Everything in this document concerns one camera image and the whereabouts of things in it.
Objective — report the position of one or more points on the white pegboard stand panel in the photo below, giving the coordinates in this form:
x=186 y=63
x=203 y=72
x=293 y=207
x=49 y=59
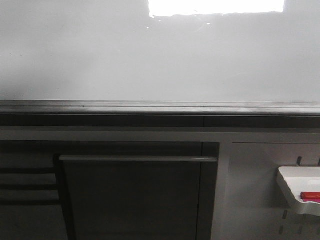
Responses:
x=248 y=203

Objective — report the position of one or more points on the white plastic marker tray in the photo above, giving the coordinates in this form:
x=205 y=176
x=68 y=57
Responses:
x=293 y=180

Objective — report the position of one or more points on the red marker in tray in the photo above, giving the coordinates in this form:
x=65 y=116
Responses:
x=310 y=195

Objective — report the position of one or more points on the pink marker in tray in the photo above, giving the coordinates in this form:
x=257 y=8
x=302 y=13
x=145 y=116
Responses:
x=312 y=200

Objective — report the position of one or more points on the dark rectangular frame with bar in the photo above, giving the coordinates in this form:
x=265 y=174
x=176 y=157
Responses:
x=137 y=190

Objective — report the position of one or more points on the white whiteboard with metal frame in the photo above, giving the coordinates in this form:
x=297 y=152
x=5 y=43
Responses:
x=251 y=63

